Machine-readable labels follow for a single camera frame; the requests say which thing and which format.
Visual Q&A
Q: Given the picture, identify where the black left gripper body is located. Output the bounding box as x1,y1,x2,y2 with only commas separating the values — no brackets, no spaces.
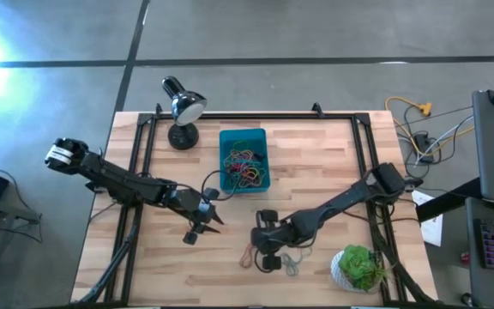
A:
169,187,220,246

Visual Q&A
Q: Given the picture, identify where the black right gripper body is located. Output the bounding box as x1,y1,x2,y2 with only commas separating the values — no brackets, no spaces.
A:
250,209,304,271

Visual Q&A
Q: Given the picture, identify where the yellow rubber band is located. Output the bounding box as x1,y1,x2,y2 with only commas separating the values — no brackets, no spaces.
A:
238,167,269,190

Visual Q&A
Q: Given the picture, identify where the pile of coloured rubber bands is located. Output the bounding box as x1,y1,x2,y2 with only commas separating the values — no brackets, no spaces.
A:
225,156,256,173

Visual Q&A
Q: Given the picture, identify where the red rubber band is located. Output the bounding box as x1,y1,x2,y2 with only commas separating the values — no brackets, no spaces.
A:
238,243,255,270

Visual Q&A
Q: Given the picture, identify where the blue rubber bands right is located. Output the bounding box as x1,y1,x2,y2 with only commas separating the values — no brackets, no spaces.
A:
280,252,302,276

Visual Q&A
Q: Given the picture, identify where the blue plastic bin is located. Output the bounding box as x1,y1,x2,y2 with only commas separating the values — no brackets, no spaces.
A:
219,127,272,194

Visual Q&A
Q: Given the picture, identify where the black desk lamp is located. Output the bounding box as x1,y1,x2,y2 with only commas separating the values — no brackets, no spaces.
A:
161,76,208,151

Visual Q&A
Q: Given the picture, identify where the green succulent in white pot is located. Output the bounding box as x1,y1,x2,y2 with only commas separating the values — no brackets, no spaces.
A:
330,244,388,294

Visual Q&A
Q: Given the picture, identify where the white paper sheet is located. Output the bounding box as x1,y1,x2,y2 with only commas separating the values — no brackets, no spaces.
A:
412,191,444,248

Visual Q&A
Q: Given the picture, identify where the black power strip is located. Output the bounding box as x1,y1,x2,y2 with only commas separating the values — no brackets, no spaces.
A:
413,132,436,164

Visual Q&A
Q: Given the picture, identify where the black diagonal bar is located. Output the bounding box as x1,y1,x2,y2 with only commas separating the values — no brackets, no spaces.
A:
416,178,484,222

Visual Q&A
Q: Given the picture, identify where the grey side desk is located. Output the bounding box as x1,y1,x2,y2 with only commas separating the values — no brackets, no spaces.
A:
465,197,494,309

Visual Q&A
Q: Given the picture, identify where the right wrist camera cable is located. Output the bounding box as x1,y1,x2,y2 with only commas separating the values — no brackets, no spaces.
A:
253,250,274,275

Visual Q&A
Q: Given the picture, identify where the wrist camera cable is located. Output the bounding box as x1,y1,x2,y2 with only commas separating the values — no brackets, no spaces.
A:
201,169,235,203
253,250,274,275

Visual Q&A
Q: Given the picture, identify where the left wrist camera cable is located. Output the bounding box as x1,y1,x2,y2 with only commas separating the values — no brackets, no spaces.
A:
201,169,235,203

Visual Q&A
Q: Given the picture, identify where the yellow extension cable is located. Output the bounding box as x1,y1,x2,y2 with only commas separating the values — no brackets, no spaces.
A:
384,96,475,149

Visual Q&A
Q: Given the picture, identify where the white grey cable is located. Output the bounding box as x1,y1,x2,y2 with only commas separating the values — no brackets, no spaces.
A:
437,114,475,142

